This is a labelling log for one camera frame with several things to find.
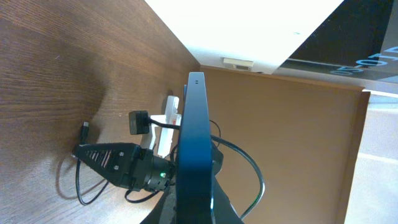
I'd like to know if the white wall socket plate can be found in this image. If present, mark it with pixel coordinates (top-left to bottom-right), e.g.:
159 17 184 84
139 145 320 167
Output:
223 58 254 72

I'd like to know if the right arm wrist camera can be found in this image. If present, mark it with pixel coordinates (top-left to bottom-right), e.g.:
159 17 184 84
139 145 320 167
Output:
128 111 166 150

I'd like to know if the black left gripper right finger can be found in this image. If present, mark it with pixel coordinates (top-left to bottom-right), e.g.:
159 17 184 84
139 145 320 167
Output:
213 176 243 224

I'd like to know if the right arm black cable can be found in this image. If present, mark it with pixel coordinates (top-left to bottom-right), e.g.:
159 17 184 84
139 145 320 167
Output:
124 115 266 220

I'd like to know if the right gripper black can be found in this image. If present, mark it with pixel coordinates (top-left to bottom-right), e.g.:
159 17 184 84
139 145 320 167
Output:
73 142 175 192

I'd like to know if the white power strip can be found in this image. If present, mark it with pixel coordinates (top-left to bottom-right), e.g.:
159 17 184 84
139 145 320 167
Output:
157 95 182 159

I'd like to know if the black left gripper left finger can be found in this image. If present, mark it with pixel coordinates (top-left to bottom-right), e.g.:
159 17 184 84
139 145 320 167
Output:
141 186 177 224

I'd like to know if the blue Samsung Galaxy smartphone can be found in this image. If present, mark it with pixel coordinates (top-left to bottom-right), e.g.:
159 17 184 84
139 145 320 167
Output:
176 72 213 224

